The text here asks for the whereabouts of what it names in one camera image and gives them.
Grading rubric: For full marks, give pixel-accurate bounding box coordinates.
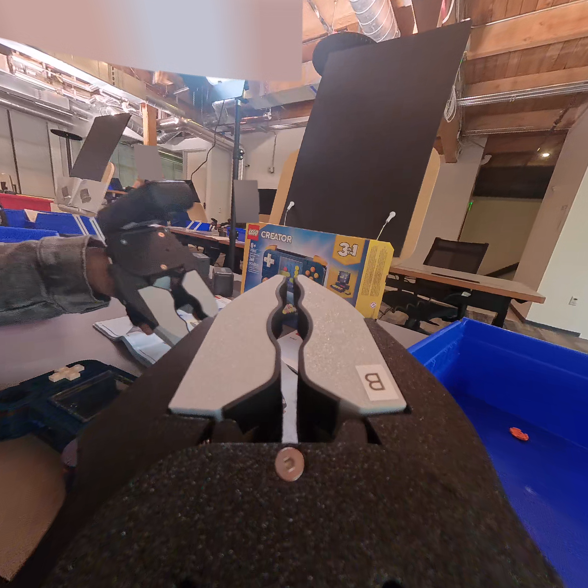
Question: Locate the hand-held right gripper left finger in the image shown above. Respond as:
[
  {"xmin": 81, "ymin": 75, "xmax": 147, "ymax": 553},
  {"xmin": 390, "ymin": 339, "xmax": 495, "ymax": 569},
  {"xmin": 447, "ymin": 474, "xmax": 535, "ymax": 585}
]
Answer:
[{"xmin": 168, "ymin": 275, "xmax": 288, "ymax": 421}]

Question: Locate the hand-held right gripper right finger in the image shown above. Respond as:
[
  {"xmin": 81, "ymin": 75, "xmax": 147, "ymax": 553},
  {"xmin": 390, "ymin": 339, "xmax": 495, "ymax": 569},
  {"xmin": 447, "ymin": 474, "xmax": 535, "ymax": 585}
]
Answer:
[{"xmin": 293, "ymin": 274, "xmax": 408, "ymax": 417}]

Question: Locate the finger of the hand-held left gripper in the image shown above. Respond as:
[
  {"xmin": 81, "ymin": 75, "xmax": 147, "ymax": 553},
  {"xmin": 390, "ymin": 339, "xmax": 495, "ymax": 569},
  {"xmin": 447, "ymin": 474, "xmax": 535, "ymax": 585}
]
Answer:
[
  {"xmin": 137, "ymin": 285, "xmax": 194, "ymax": 347},
  {"xmin": 181, "ymin": 268, "xmax": 220, "ymax": 321}
]

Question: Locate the white cross brick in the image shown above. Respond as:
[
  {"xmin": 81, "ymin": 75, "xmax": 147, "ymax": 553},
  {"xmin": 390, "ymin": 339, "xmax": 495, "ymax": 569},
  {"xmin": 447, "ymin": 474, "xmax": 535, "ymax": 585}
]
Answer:
[{"xmin": 48, "ymin": 364, "xmax": 86, "ymax": 383}]

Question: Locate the blue toy brick game console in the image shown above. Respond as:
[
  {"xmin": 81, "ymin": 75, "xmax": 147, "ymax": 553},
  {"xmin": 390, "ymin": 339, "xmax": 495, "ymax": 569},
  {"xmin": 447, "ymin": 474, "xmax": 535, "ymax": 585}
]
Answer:
[{"xmin": 0, "ymin": 360, "xmax": 138, "ymax": 453}]

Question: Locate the blue plastic bin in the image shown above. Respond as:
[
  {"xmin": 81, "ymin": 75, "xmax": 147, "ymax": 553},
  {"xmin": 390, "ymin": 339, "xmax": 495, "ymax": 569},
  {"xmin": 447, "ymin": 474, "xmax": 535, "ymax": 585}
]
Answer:
[{"xmin": 408, "ymin": 317, "xmax": 588, "ymax": 588}]

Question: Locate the person's left forearm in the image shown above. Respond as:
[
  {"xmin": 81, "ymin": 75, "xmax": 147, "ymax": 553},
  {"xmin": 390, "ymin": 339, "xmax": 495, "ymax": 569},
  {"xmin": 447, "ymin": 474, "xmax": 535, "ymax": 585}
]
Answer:
[{"xmin": 0, "ymin": 234, "xmax": 110, "ymax": 328}]

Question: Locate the person's left hand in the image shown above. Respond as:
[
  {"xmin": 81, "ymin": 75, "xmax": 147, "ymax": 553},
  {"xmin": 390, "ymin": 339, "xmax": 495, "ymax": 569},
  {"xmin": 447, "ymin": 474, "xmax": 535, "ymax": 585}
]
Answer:
[{"xmin": 88, "ymin": 254, "xmax": 159, "ymax": 336}]

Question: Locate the yellow blue toy brick box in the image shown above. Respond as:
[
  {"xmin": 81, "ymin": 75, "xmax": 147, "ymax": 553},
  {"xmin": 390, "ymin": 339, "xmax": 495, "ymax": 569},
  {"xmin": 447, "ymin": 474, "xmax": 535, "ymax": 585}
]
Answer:
[{"xmin": 241, "ymin": 222, "xmax": 395, "ymax": 320}]

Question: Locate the black light stand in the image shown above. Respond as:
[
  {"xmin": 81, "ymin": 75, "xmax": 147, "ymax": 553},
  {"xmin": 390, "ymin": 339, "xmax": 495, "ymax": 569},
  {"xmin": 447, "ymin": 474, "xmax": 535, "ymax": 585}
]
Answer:
[{"xmin": 202, "ymin": 77, "xmax": 251, "ymax": 274}]

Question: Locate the small black backdrop board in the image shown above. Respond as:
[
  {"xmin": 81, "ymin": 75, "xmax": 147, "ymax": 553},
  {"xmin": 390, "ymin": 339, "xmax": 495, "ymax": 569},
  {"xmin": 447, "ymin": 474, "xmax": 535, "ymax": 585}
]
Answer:
[{"xmin": 70, "ymin": 113, "xmax": 132, "ymax": 183}]

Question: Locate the row of blue bins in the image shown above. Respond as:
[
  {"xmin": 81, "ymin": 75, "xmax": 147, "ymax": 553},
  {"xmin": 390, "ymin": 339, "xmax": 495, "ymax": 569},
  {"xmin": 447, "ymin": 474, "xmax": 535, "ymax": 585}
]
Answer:
[{"xmin": 0, "ymin": 209, "xmax": 107, "ymax": 243}]

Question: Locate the red plastic bin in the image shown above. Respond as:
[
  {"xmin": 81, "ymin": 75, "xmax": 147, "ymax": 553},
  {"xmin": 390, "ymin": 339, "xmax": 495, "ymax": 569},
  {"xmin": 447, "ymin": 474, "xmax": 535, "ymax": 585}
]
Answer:
[{"xmin": 0, "ymin": 193, "xmax": 52, "ymax": 212}]

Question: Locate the wooden top office desk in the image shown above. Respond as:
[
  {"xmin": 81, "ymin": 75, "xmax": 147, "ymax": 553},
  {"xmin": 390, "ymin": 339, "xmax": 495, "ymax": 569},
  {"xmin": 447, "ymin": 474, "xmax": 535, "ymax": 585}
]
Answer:
[{"xmin": 390, "ymin": 263, "xmax": 546, "ymax": 324}]

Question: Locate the black office chair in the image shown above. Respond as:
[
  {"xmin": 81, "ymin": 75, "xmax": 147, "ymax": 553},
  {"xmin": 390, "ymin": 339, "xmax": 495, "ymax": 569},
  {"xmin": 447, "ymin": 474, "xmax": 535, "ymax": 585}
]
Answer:
[{"xmin": 383, "ymin": 236, "xmax": 490, "ymax": 334}]

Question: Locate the large black backdrop board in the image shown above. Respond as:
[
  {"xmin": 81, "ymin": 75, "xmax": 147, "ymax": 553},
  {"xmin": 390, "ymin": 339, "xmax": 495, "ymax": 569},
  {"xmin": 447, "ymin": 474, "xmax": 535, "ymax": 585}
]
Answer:
[{"xmin": 280, "ymin": 19, "xmax": 472, "ymax": 258}]

